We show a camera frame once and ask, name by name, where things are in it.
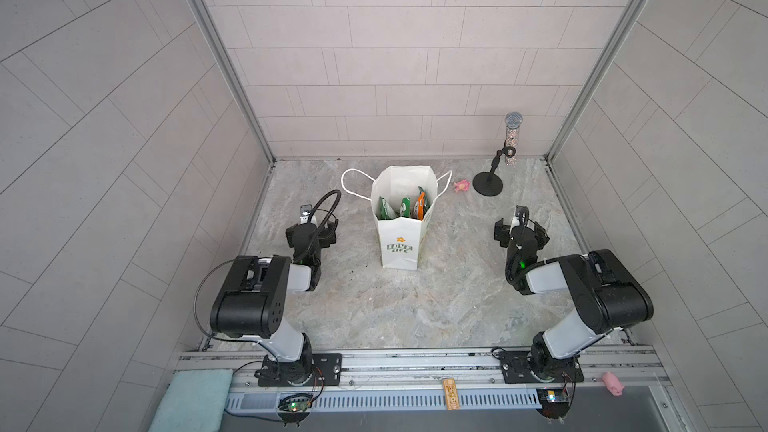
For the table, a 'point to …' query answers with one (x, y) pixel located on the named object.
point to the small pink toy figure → (462, 185)
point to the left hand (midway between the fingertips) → (320, 215)
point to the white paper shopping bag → (410, 230)
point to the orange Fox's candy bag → (421, 205)
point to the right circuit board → (554, 402)
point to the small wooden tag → (451, 392)
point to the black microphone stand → (486, 183)
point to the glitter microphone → (513, 121)
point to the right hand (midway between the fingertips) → (516, 218)
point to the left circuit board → (296, 404)
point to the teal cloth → (195, 401)
